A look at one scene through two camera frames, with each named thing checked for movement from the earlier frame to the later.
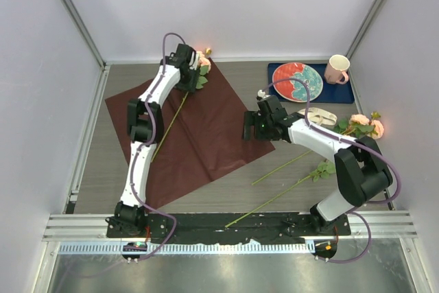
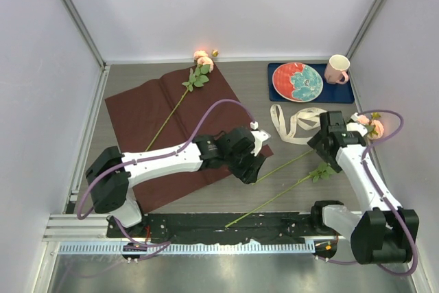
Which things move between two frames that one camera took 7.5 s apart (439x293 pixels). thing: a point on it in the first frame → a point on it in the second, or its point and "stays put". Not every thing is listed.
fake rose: [358, 126] stays put
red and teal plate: [295, 91] stays put
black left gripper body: [187, 84] → [234, 158]
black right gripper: [252, 118] → [316, 143]
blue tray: [329, 93] stays put
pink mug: [336, 70] stays put
